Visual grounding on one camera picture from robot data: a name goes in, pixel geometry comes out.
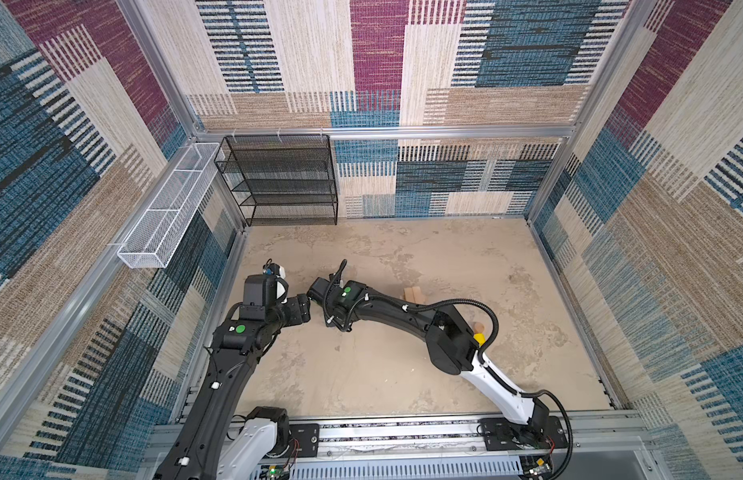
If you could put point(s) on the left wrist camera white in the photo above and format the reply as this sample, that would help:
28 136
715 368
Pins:
277 273

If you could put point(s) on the aluminium mounting rail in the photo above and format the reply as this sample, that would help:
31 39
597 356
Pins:
602 445

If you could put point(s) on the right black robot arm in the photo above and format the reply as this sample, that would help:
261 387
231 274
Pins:
450 341

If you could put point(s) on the yellow cylinder block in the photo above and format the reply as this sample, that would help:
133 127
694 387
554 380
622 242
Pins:
480 338

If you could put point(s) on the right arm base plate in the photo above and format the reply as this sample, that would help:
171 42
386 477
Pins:
501 435

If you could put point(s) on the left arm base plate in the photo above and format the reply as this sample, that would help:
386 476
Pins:
302 441

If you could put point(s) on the white wire mesh basket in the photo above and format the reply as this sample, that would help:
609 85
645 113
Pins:
155 238

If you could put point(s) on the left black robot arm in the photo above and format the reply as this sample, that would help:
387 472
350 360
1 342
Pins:
238 344

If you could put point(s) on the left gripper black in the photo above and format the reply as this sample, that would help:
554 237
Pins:
298 309

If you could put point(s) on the black wire shelf rack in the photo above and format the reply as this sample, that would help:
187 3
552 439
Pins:
280 180

